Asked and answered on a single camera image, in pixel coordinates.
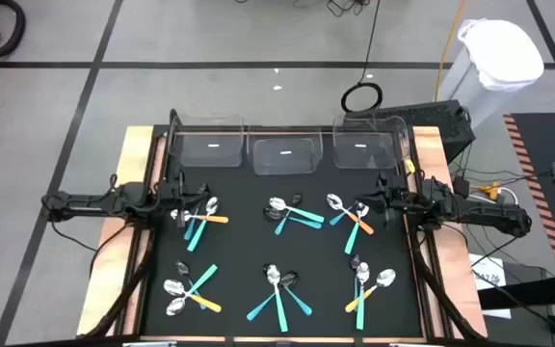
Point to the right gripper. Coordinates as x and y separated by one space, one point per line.
400 200

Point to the silver metal bracket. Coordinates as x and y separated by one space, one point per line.
150 344
410 345

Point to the white paper sheet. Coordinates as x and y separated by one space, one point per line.
484 267

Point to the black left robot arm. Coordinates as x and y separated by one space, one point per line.
89 201

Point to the clear plastic bin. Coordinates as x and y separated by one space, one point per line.
282 129
210 123
374 123

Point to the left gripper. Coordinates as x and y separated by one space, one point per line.
169 197

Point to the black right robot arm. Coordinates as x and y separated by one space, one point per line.
489 212

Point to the yellow power plug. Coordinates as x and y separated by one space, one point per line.
491 189

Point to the black power adapter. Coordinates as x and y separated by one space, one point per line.
460 184

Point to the black perforated computer case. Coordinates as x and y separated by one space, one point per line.
436 115

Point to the trash can white bag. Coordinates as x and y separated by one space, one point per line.
499 53

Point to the black mat striped edge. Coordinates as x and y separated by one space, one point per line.
542 140

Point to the black beam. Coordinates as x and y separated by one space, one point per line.
528 291

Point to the black table mat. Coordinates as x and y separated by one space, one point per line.
325 289

